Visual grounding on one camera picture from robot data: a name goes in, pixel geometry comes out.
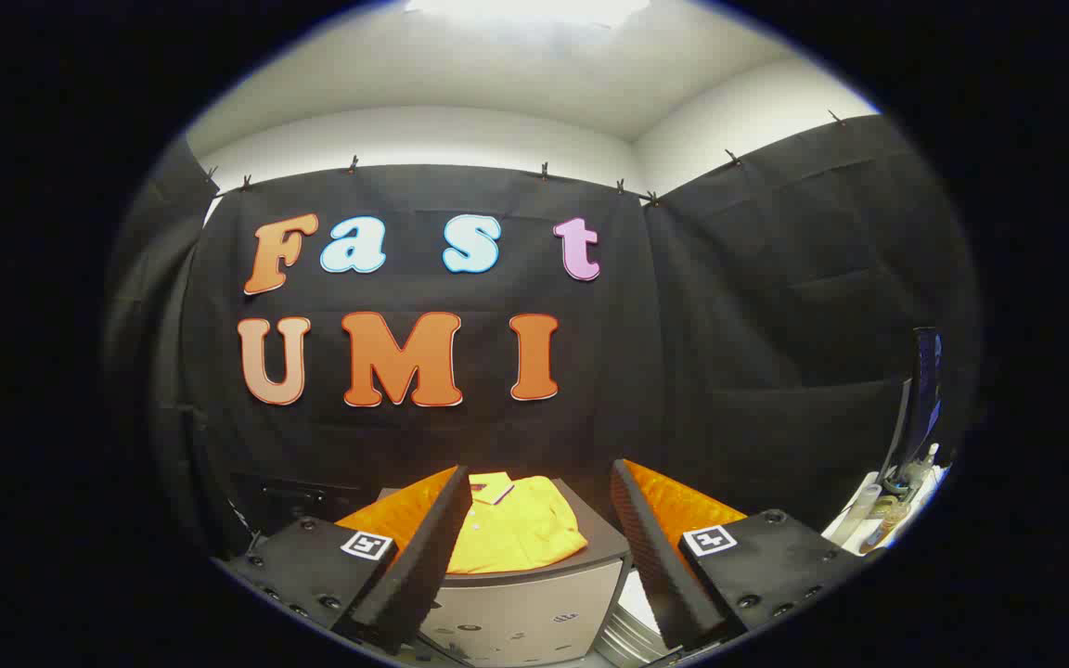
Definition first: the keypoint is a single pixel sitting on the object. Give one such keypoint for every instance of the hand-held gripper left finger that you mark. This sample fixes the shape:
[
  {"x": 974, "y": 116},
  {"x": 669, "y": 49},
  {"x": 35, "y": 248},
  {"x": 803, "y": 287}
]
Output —
[{"x": 423, "y": 566}]

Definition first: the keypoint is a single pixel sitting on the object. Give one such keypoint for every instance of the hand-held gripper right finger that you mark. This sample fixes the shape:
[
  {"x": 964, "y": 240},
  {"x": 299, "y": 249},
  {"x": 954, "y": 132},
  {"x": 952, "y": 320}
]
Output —
[{"x": 660, "y": 575}]

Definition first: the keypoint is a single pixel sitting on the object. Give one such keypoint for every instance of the yellow polo shirt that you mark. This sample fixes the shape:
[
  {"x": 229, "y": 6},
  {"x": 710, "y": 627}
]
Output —
[{"x": 521, "y": 529}]

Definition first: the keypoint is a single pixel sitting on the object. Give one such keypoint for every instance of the dark glass washing machine lid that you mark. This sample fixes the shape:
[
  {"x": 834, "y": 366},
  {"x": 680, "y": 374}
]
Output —
[{"x": 293, "y": 499}]

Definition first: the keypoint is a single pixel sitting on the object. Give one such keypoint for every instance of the silver ribbed object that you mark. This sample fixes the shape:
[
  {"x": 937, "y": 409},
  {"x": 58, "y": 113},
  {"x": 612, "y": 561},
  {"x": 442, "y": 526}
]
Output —
[{"x": 623, "y": 640}]

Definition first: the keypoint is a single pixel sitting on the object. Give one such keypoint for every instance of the black backdrop cloth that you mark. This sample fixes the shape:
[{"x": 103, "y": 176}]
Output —
[{"x": 683, "y": 371}]

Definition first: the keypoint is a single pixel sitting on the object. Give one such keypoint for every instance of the clear plastic bottle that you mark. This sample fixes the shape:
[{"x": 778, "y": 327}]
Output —
[{"x": 859, "y": 512}]

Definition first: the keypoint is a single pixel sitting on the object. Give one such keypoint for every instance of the amber bottle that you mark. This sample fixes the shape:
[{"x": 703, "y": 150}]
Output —
[{"x": 885, "y": 527}]

